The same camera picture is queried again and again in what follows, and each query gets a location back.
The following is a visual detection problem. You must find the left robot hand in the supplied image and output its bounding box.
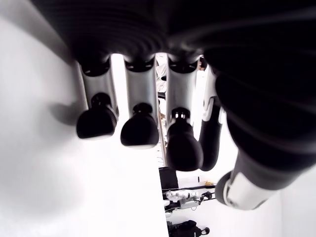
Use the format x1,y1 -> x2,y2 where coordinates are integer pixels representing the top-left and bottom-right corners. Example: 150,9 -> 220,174
29,0 -> 316,210

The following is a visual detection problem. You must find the black flat monitor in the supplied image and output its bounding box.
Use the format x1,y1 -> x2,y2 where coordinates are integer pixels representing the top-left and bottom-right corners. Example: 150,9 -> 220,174
159,167 -> 179,191

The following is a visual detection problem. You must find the black bag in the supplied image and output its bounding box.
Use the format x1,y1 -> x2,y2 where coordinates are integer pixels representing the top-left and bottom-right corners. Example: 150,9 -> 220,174
169,220 -> 211,237

